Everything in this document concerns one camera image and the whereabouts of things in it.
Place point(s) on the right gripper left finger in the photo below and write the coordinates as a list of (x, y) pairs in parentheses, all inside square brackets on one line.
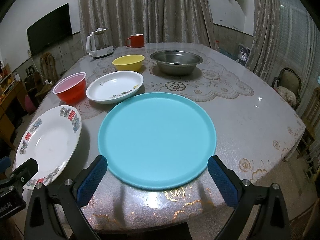
[(76, 193)]

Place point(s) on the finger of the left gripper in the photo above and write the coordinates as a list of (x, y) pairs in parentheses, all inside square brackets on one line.
[(24, 172)]

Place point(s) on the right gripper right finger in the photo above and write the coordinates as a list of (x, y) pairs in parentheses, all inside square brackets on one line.
[(238, 194)]

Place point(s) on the white plate dragon pattern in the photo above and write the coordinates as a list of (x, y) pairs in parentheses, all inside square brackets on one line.
[(51, 140)]

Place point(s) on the turquoise round tray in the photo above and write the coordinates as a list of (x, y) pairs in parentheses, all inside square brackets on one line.
[(157, 141)]

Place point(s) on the red plastic bowl pink inside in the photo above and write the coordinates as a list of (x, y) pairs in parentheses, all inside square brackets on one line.
[(71, 89)]

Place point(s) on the white floral deep plate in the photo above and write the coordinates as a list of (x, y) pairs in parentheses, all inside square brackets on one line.
[(114, 87)]

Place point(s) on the yellow plastic bowl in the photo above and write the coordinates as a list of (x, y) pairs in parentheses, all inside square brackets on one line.
[(129, 62)]

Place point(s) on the stainless steel basin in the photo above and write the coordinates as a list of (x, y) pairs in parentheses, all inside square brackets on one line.
[(176, 62)]

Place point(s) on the wooden side cabinet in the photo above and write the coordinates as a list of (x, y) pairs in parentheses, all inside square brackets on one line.
[(12, 105)]

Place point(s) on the gold floral table cover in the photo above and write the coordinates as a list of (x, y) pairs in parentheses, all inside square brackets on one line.
[(218, 80)]

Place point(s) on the cushioned chair right side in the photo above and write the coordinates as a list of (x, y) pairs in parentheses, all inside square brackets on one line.
[(290, 80)]

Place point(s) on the white electric kettle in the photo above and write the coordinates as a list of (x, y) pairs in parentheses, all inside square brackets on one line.
[(99, 44)]

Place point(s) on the sheer window curtain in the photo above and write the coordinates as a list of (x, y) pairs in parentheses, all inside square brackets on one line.
[(285, 36)]

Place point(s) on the red mug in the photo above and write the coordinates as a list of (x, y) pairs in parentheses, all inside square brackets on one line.
[(135, 41)]

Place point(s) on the beige curtain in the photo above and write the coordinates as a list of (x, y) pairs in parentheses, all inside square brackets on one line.
[(188, 21)]

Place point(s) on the wooden chair by wall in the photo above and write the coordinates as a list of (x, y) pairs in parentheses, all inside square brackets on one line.
[(48, 72)]

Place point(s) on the black wall television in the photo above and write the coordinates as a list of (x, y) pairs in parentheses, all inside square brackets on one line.
[(50, 29)]

